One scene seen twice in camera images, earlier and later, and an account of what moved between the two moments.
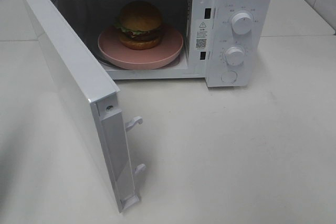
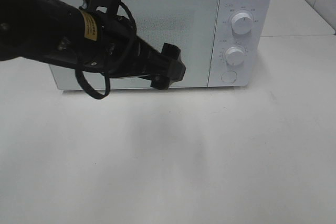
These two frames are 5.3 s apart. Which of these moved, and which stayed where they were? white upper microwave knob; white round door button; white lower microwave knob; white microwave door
Moved: white microwave door
Stayed: white round door button; white lower microwave knob; white upper microwave knob
